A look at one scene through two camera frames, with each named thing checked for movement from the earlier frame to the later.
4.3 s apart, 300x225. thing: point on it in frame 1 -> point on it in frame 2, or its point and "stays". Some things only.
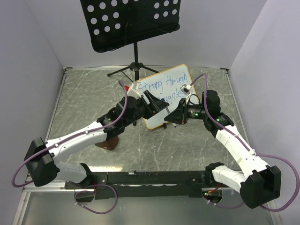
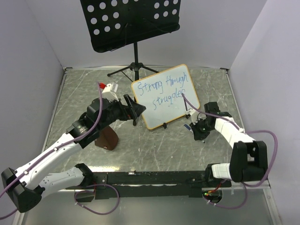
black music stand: (113, 24) stays
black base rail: (141, 184) stays
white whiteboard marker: (168, 110) -> (188, 127)
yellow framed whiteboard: (166, 86) stays
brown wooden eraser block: (110, 144) stays
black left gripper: (155, 104) -> (138, 108)
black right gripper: (179, 116) -> (198, 135)
